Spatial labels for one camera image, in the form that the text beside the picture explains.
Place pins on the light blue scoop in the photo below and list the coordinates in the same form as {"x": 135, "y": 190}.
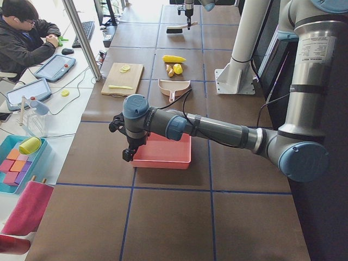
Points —
{"x": 39, "y": 107}

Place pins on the yellow plastic cup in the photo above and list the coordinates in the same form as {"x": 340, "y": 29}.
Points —
{"x": 29, "y": 145}

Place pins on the beige plastic dustpan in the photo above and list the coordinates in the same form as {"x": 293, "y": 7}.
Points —
{"x": 173, "y": 88}

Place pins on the black computer mouse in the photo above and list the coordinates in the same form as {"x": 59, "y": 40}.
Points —
{"x": 67, "y": 51}

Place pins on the white handled black brush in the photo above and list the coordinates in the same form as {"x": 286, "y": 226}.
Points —
{"x": 179, "y": 29}

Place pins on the yellow toy corn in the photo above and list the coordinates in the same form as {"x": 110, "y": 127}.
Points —
{"x": 173, "y": 59}

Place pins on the blue cased tablet near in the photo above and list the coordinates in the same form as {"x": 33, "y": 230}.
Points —
{"x": 38, "y": 89}

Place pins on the aluminium frame post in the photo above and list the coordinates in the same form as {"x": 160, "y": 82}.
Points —
{"x": 76, "y": 23}

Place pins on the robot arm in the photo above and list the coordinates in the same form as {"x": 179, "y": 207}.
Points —
{"x": 207, "y": 4}
{"x": 296, "y": 147}

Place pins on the seated person in black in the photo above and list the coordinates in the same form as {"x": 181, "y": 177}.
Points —
{"x": 26, "y": 40}

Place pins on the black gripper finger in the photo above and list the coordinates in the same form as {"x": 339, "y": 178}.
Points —
{"x": 188, "y": 22}

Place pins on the green toy object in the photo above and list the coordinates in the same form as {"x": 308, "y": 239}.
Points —
{"x": 61, "y": 41}

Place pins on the yellow lemon half toy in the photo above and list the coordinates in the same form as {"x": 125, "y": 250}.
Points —
{"x": 65, "y": 93}

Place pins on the teal tray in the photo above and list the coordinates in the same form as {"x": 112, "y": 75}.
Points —
{"x": 18, "y": 169}

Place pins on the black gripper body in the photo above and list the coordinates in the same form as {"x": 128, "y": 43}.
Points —
{"x": 134, "y": 142}
{"x": 188, "y": 10}

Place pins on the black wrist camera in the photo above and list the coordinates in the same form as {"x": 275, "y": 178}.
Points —
{"x": 128, "y": 154}

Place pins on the yellow toy bell pepper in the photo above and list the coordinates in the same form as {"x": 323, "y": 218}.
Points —
{"x": 177, "y": 69}

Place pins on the blue cased tablet far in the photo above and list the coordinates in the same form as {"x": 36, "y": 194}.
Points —
{"x": 55, "y": 68}

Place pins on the red cloth roll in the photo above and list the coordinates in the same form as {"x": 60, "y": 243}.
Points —
{"x": 25, "y": 218}

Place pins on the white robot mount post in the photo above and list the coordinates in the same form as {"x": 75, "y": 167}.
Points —
{"x": 236, "y": 77}

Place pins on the blue cased tablet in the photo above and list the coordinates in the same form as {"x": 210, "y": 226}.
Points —
{"x": 38, "y": 89}
{"x": 55, "y": 68}

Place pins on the pink plastic bin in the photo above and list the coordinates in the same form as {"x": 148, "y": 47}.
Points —
{"x": 163, "y": 153}

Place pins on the black keyboard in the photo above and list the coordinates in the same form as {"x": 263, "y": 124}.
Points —
{"x": 88, "y": 29}

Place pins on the wooden cutting board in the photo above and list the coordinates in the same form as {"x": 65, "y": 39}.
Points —
{"x": 130, "y": 78}

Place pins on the tan toy ginger root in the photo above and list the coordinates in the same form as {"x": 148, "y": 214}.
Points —
{"x": 170, "y": 71}

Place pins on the yellow plastic toy knife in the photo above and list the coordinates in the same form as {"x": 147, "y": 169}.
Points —
{"x": 120, "y": 87}

